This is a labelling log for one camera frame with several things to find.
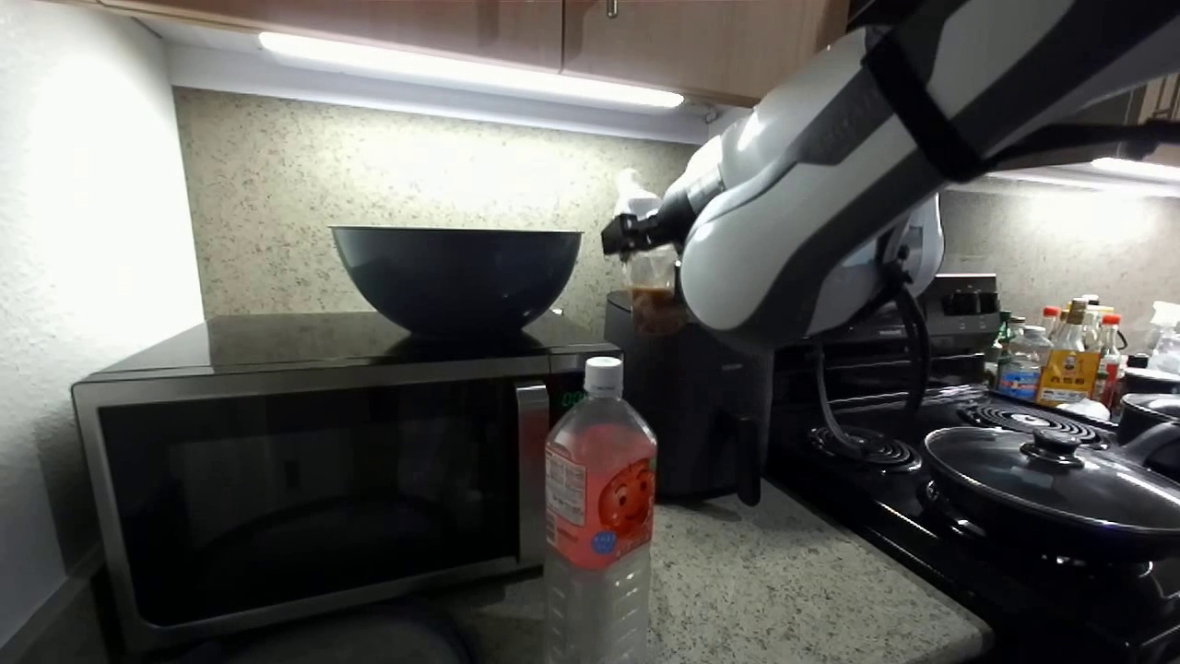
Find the large bottle red label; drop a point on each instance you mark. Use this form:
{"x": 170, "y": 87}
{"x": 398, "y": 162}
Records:
{"x": 597, "y": 491}

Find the glass pan lid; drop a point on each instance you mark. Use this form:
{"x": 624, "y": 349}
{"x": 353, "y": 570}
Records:
{"x": 1056, "y": 475}

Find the black electric stove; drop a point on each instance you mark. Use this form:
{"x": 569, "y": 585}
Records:
{"x": 885, "y": 528}

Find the under cabinet light strip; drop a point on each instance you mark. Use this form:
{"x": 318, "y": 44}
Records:
{"x": 465, "y": 71}

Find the black pan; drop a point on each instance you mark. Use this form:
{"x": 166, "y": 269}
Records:
{"x": 1045, "y": 539}

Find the yellow liquid bottle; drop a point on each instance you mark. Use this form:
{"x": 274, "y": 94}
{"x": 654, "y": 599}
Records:
{"x": 1072, "y": 363}

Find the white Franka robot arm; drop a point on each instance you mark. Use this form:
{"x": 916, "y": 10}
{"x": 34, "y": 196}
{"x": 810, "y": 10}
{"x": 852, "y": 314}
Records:
{"x": 885, "y": 162}

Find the silver black microwave oven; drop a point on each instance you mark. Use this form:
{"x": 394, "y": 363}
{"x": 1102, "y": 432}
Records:
{"x": 307, "y": 491}

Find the dark blue bowl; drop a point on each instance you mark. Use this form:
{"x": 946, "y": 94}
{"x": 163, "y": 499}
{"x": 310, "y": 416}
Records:
{"x": 453, "y": 277}

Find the small coil stove burner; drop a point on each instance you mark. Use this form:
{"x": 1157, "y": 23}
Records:
{"x": 866, "y": 453}

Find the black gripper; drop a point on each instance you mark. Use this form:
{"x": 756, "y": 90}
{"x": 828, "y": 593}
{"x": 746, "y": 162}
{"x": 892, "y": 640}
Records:
{"x": 673, "y": 223}

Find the white plastic container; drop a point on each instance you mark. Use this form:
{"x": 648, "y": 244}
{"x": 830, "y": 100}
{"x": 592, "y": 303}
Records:
{"x": 1168, "y": 333}

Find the red capped condiment bottle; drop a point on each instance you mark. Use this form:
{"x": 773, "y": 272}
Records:
{"x": 1110, "y": 356}

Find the black air fryer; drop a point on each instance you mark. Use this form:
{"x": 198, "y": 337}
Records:
{"x": 702, "y": 420}

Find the wooden wall cabinet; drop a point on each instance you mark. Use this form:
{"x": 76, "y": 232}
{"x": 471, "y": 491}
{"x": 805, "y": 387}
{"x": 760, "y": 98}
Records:
{"x": 613, "y": 37}

